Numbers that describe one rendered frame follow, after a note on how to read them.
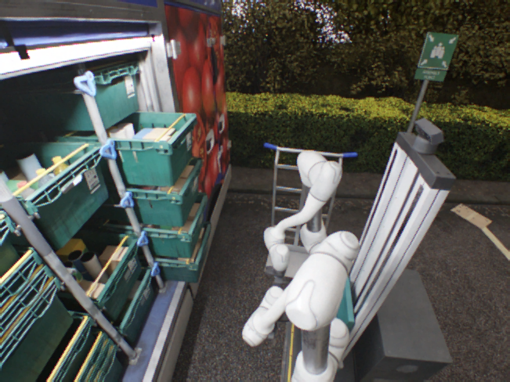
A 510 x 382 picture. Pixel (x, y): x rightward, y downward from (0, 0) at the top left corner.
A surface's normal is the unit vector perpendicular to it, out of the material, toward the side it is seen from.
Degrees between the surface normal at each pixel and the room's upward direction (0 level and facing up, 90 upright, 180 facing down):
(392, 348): 0
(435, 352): 0
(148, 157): 93
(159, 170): 91
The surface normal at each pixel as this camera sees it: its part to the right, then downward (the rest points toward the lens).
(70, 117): -0.08, 0.58
